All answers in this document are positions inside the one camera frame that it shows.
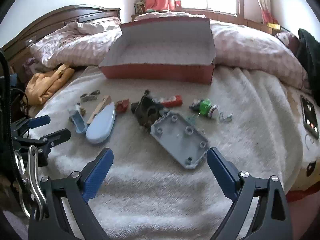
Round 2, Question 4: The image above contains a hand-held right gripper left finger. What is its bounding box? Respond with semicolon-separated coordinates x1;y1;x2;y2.
28;147;114;240

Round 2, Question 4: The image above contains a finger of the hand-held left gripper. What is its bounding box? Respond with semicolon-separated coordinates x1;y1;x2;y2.
10;115;51;140
14;128;72;167

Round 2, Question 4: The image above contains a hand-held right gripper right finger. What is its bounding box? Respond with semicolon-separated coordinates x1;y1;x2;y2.
206;147;293;240

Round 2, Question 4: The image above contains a wooden stick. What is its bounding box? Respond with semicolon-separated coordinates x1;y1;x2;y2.
87;95;112;125

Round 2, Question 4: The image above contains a metal spring clamp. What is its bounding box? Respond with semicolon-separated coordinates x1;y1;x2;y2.
80;90;100;102

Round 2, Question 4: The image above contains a grey plastic plate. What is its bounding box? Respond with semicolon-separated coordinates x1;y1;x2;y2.
151;111;209;171

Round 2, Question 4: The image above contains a green toy figure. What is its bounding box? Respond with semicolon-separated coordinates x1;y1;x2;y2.
189;98;233;123

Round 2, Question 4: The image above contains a small red toy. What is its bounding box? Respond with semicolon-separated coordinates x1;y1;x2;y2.
115;99;130;113

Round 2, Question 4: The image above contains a dark camouflage object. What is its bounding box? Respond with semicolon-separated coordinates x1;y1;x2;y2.
131;89;170;128

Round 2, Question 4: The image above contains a red rectangular pack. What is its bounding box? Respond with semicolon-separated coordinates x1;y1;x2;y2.
160;95;183;107

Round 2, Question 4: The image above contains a red cardboard box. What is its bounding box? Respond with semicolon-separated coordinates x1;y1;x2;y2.
98;17;216;85

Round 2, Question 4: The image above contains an orange bag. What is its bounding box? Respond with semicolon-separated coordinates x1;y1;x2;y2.
24;64;75;105

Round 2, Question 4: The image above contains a shiny metal clip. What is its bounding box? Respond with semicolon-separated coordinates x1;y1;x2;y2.
14;144;48;220

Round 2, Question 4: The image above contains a white fleece blanket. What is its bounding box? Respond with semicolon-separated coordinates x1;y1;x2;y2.
30;66;308;240

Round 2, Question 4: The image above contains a dark wooden headboard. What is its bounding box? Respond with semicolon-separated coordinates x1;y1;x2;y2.
0;4;121;80

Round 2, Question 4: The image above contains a pink checkered quilt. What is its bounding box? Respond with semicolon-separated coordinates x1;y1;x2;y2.
30;11;309;89

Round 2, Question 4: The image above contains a dark garment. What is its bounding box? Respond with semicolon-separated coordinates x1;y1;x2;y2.
297;28;320;93

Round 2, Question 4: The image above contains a row of books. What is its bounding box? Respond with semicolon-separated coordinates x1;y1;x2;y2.
134;0;147;14

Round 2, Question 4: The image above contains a thin black cable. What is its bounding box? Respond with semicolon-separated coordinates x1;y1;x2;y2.
10;89;29;133

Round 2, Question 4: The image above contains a thick black braided cable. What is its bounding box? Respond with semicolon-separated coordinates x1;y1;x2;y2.
0;49;13;155

